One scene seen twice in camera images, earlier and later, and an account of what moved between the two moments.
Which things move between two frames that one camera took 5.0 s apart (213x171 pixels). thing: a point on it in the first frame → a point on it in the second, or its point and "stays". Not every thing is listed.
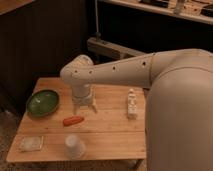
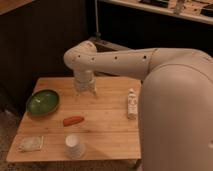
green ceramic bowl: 43,103 stays
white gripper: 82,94 → 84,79
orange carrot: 72,120 stays
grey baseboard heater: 109,51 stays
